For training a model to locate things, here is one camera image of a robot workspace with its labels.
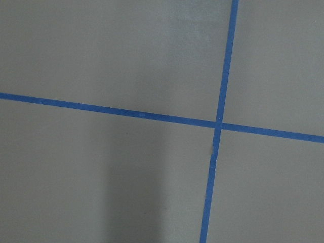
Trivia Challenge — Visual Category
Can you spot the brown paper table cover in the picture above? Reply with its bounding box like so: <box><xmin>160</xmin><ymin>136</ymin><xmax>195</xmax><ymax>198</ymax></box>
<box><xmin>1</xmin><ymin>1</ymin><xmax>323</xmax><ymax>242</ymax></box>

